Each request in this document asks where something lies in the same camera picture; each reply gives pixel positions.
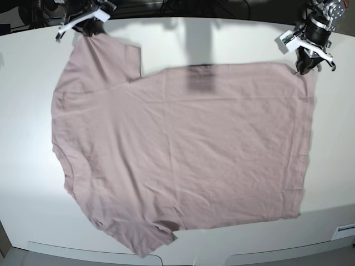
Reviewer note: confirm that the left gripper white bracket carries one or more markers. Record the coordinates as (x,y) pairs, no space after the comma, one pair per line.
(309,55)

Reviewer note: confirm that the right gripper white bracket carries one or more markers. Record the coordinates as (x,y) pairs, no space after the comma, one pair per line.
(85,17)

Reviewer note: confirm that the mauve T-shirt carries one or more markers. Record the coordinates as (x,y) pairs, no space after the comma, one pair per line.
(194,147)

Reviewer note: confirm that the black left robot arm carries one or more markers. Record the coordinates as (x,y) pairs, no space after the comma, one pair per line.
(310,37)

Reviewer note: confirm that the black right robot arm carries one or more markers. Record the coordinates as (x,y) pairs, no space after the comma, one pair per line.
(48,11)

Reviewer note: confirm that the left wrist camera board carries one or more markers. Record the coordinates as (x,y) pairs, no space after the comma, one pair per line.
(286,38)

